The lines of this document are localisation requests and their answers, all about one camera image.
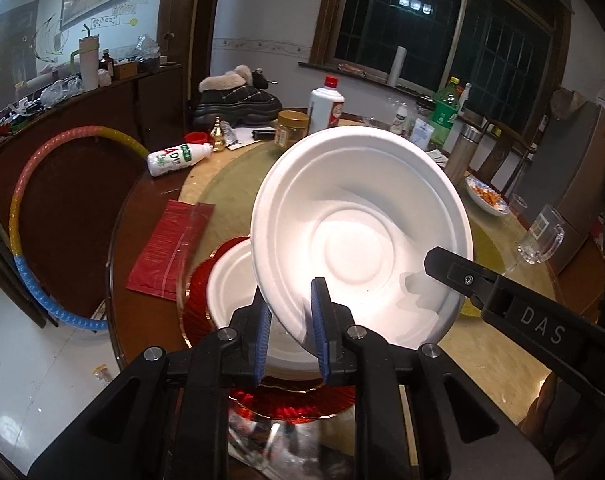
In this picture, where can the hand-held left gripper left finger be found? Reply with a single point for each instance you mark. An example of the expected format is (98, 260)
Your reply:
(262, 345)

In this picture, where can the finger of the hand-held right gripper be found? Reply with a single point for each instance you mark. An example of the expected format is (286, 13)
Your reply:
(460, 272)

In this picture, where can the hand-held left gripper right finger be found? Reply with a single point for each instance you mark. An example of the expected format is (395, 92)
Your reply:
(322, 335)

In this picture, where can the cream plastic bowl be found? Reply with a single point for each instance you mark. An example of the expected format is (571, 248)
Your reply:
(227, 285)

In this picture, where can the large red flower-shaped bowl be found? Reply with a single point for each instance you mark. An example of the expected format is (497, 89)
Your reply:
(200, 290)

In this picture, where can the large white foam bowl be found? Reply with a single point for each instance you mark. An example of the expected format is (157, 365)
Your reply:
(362, 220)

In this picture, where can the yellow round mat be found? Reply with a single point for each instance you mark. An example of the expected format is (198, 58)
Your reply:
(484, 250)

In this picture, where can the blue patterned plate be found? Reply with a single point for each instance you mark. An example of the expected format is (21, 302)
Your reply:
(502, 207)

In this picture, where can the orange fried food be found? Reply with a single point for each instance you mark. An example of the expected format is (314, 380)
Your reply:
(484, 195)

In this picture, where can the glass mug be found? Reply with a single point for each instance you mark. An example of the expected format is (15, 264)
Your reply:
(539, 235)

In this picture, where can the small drinking glass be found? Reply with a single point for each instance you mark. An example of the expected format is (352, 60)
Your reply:
(518, 201)

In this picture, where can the steel thermos flask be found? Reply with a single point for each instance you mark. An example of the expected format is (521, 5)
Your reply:
(462, 155)

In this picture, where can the red plastic bag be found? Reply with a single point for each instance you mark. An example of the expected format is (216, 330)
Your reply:
(167, 250)

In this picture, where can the wooden chair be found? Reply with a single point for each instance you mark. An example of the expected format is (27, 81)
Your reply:
(507, 145)

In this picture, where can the grey refrigerator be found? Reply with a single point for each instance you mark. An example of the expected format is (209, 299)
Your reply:
(567, 175)

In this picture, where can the green plastic bottle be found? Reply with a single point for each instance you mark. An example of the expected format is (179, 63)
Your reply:
(445, 110)

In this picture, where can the small white water bottle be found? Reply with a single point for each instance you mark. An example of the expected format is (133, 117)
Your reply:
(400, 119)

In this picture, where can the clear jar black lid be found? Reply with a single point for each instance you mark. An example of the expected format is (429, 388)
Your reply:
(425, 105)

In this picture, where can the white squeeze bottle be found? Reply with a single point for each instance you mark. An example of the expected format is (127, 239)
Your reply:
(465, 97)

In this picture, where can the white yogurt bottle green label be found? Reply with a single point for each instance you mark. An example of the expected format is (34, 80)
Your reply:
(177, 159)

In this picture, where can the peanut butter jar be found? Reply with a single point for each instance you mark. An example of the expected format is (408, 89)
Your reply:
(290, 130)

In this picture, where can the white paper sheet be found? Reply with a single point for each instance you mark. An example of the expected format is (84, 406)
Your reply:
(244, 137)

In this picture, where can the small black case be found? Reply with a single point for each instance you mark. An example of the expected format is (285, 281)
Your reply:
(262, 134)

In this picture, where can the gold ornament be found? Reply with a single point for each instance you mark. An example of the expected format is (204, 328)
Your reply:
(217, 137)

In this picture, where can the clear glass ornament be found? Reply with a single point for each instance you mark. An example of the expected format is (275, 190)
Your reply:
(229, 134)

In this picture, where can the white liquor bottle red cap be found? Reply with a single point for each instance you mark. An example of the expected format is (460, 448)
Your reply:
(325, 105)

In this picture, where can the white paper roll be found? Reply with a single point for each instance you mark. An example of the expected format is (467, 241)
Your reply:
(397, 65)

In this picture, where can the black fur-lined boot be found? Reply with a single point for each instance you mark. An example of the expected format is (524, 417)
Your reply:
(257, 76)
(232, 102)

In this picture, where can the dark wooden sideboard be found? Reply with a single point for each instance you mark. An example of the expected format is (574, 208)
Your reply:
(82, 170)

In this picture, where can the multicoloured hula hoop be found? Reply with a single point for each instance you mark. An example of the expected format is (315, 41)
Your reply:
(20, 195)

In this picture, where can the small brown bottle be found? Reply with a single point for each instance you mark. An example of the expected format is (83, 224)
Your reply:
(106, 62)

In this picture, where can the clear plastic bag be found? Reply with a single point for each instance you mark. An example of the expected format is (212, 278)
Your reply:
(57, 91)

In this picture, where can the white tumbler with straw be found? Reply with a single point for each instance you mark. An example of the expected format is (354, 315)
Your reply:
(88, 65)

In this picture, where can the wooden door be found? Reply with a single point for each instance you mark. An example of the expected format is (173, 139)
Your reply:
(192, 10)

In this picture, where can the dark window wooden frame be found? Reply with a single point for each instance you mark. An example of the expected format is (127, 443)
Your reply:
(432, 20)

